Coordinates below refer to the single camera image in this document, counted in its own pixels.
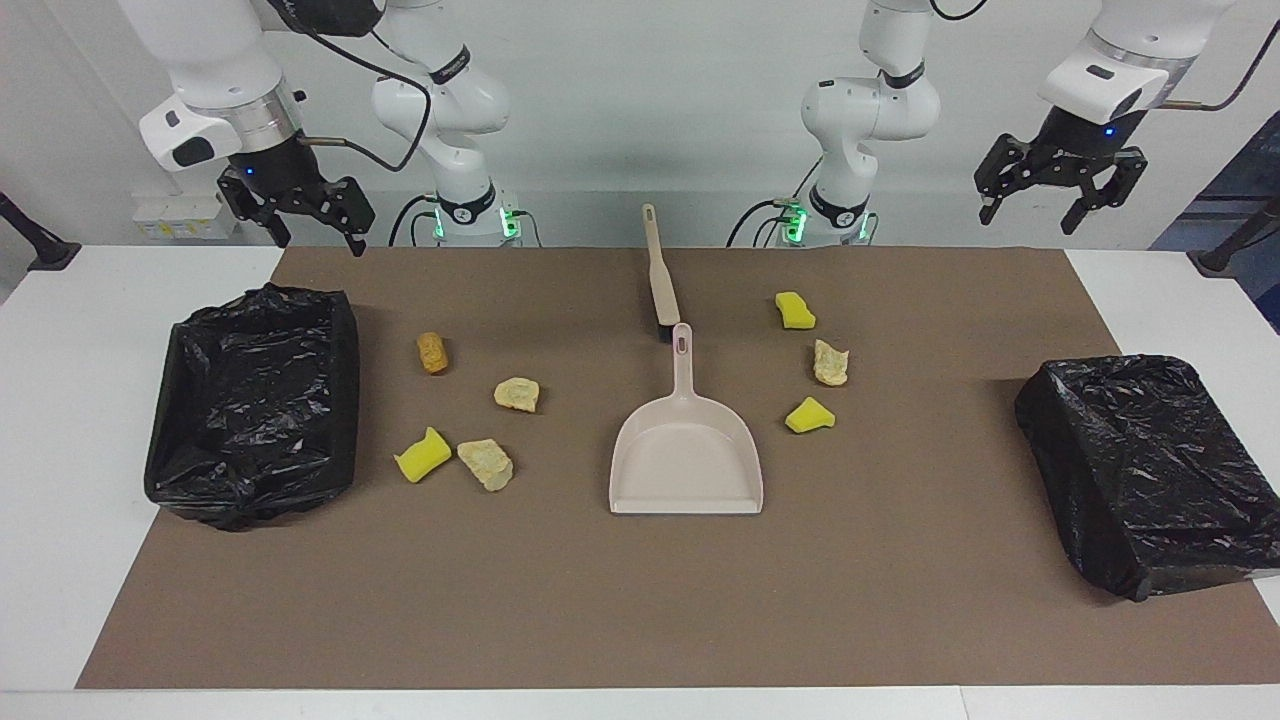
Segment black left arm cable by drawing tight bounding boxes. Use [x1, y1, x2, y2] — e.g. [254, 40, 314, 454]
[1163, 18, 1280, 113]

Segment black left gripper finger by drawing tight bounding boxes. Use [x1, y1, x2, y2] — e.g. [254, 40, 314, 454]
[975, 133, 1041, 226]
[1062, 147, 1148, 236]

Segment brown table mat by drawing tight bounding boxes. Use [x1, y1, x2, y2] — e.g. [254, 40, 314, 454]
[75, 246, 1280, 691]

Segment black base cables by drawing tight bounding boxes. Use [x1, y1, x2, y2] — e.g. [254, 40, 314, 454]
[387, 193, 543, 248]
[726, 155, 826, 248]

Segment beige plastic dustpan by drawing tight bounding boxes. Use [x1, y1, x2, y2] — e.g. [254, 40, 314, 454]
[609, 322, 764, 516]

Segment bin lined with black bag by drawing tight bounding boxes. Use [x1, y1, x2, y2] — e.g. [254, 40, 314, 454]
[143, 283, 361, 533]
[1014, 353, 1280, 603]

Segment tan lump with orange streaks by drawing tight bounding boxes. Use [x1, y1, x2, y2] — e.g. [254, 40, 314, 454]
[812, 339, 851, 388]

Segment small pale tan lump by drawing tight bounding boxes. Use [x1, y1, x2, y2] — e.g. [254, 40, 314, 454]
[493, 376, 542, 414]

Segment white power socket box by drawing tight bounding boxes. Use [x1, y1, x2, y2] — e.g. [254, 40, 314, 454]
[132, 192, 241, 242]

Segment large pale tan crumpled lump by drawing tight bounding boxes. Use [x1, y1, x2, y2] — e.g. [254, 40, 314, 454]
[457, 438, 515, 493]

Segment beige brush with black bristles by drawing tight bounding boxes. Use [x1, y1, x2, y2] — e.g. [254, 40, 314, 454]
[641, 203, 683, 343]

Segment dark blue panel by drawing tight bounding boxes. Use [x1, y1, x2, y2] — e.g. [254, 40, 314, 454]
[1148, 108, 1280, 336]

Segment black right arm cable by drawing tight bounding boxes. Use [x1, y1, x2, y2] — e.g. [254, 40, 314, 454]
[265, 0, 434, 173]

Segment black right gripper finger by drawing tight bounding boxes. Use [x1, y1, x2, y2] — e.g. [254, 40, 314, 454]
[218, 167, 293, 249]
[303, 176, 377, 258]

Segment black stand leg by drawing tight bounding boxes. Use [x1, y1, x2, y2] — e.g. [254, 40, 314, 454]
[1187, 195, 1280, 279]
[0, 190, 83, 272]

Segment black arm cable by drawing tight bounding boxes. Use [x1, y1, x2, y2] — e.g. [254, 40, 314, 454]
[265, 0, 434, 173]
[1163, 18, 1280, 113]

